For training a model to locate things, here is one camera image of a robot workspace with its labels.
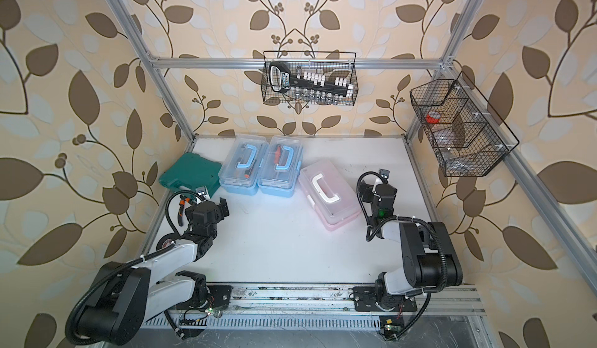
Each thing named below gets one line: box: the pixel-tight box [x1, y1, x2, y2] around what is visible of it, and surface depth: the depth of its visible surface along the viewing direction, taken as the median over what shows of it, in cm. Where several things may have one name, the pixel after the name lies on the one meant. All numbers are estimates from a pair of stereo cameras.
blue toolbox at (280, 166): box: [257, 135, 304, 199], surface depth 98 cm
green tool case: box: [158, 153, 223, 198], surface depth 103 cm
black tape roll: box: [156, 233, 178, 251], surface depth 88 cm
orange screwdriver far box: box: [273, 145, 282, 165], surface depth 107 cm
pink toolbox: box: [297, 160, 362, 232], surface depth 88 cm
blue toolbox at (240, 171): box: [218, 133, 270, 196], surface depth 98 cm
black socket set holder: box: [268, 62, 354, 97], surface depth 85 cm
